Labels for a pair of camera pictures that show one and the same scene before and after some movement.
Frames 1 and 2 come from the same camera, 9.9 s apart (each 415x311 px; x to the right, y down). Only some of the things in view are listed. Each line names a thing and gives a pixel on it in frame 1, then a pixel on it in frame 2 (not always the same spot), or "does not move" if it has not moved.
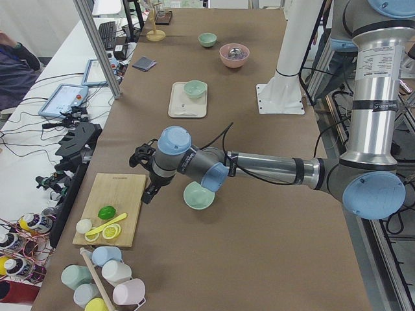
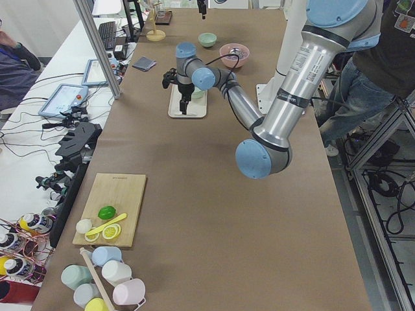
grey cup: (84, 293) does not move
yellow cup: (96, 304) does not move
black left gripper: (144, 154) → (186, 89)
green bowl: (196, 196) → (197, 93)
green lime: (106, 212) does not move
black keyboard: (107, 31) does not move
